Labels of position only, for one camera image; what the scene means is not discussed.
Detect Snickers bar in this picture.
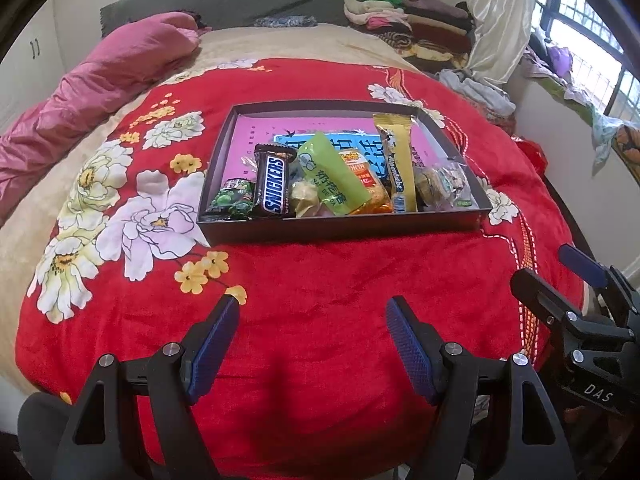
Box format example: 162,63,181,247
253,143,296,218

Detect clear walnut date pack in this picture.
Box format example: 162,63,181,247
413,160,475,211

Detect red floral blanket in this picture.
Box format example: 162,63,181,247
15,58,585,479

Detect dark shallow box tray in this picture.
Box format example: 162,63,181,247
198,100,490,243

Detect cream satin curtain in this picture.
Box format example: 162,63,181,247
466,0,535,86

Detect pink Chinese workbook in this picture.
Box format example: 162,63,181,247
224,112,452,196

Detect green pea snack pack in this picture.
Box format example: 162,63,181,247
203,178,254,219

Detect patterned small pillow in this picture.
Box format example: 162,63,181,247
254,15,318,28

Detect folded clothes stack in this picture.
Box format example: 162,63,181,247
343,0,476,74

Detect yellow Alpenliebe candy pack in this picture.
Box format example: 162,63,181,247
373,114,418,214

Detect red plastic bag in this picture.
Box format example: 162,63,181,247
512,136,548,177

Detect window with bars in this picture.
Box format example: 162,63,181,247
532,0,639,122

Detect grey clothes pile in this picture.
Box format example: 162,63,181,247
437,68,516,118

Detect green pale pastry pack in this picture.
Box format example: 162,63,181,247
296,132,370,217

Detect orange rice cracker pack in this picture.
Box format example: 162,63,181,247
340,148,393,214

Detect white wardrobe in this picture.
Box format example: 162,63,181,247
0,0,64,133

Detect pink quilt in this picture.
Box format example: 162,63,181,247
1,12,200,221

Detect clothes on window sill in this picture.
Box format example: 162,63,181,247
521,28,639,179

